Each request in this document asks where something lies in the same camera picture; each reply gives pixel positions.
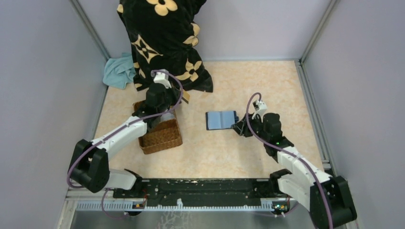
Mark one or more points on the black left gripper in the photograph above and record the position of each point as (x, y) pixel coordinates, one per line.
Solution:
(170, 99)

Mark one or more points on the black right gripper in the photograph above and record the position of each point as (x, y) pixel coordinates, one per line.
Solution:
(248, 125)

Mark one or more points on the white magnetic stripe card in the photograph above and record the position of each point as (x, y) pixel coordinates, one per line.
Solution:
(167, 116)

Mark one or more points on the navy blue card holder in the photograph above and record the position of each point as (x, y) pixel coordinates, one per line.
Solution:
(220, 120)

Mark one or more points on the gold card with stripe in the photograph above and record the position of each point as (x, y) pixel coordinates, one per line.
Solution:
(185, 96)

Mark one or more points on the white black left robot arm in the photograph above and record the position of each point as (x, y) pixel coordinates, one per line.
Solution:
(89, 166)

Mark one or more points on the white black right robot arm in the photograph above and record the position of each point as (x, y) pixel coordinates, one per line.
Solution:
(327, 198)

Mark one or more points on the light blue cloth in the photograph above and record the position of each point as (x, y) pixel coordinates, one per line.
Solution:
(118, 72)

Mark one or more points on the black floral blanket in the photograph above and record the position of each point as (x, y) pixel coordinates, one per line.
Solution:
(163, 35)

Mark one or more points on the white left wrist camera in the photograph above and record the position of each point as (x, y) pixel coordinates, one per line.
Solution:
(162, 78)

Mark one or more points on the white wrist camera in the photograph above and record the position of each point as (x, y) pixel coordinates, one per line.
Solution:
(162, 78)
(260, 109)

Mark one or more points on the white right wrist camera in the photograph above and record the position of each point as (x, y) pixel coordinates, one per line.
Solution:
(260, 109)

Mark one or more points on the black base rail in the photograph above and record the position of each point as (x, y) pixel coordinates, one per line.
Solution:
(251, 187)

